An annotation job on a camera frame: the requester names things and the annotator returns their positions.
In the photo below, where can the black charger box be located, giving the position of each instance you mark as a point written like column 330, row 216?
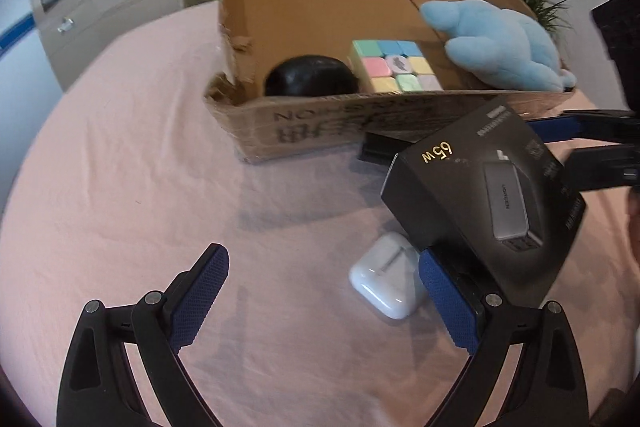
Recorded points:
column 450, row 207

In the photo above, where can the pink tablecloth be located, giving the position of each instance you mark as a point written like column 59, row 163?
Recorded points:
column 150, row 157

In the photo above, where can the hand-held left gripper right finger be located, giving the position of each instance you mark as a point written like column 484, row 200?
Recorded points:
column 445, row 297

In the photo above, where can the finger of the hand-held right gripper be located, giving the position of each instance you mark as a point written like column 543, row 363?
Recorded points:
column 605, row 169
column 555, row 128

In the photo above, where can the white earbuds case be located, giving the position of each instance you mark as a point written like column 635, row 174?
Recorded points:
column 380, row 282

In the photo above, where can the pastel puzzle cube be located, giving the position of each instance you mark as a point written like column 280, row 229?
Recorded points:
column 395, row 67

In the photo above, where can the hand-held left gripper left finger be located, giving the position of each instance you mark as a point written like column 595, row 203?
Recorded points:
column 200, row 292

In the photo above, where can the cardboard box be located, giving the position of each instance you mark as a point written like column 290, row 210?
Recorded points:
column 310, row 127

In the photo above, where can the blue plush toy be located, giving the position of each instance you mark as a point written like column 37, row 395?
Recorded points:
column 500, row 47

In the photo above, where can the black round object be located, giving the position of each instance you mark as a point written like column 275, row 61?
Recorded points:
column 310, row 74

